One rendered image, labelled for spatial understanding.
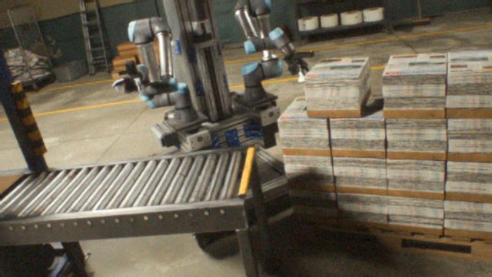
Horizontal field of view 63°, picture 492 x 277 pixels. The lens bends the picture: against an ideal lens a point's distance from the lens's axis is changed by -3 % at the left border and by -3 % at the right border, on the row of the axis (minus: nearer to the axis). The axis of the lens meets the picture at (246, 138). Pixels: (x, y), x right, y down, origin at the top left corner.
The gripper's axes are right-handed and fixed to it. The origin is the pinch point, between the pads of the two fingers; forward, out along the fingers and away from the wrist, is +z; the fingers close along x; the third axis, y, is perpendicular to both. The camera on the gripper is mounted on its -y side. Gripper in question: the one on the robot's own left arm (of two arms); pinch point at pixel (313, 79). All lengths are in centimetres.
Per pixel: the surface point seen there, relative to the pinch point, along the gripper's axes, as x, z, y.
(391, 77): 18.3, 17.5, -41.5
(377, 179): 18, 63, -5
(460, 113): 19, 49, -59
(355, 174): 19, 54, 3
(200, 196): 94, 5, 32
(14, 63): -313, -325, 632
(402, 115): 19, 36, -36
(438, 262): 24, 120, -9
